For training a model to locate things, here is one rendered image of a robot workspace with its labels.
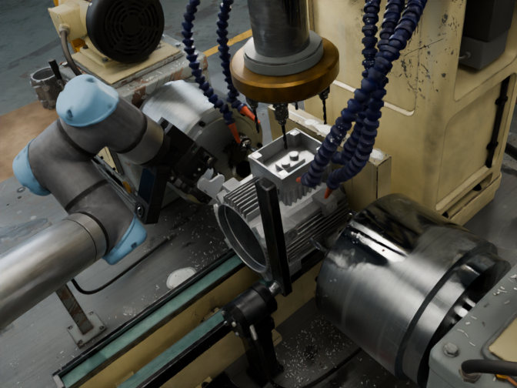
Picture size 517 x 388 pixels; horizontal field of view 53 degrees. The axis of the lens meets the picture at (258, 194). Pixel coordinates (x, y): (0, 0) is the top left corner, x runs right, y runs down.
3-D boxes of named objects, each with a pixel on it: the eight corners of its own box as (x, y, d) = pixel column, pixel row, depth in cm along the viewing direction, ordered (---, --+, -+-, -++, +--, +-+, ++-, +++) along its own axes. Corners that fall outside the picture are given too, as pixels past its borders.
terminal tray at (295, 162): (297, 155, 108) (294, 126, 103) (334, 178, 101) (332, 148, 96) (251, 183, 103) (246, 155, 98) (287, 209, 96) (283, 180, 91)
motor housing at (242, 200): (291, 199, 120) (282, 132, 108) (351, 242, 108) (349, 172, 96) (221, 245, 113) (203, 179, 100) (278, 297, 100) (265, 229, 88)
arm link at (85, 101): (45, 97, 74) (88, 58, 73) (101, 133, 83) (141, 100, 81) (53, 132, 70) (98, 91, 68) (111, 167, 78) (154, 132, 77)
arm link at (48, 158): (45, 222, 75) (100, 176, 73) (-4, 160, 75) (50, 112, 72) (71, 211, 83) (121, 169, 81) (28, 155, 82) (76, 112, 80)
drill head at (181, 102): (197, 124, 150) (176, 44, 133) (280, 178, 127) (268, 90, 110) (121, 166, 140) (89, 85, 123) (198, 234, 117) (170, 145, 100)
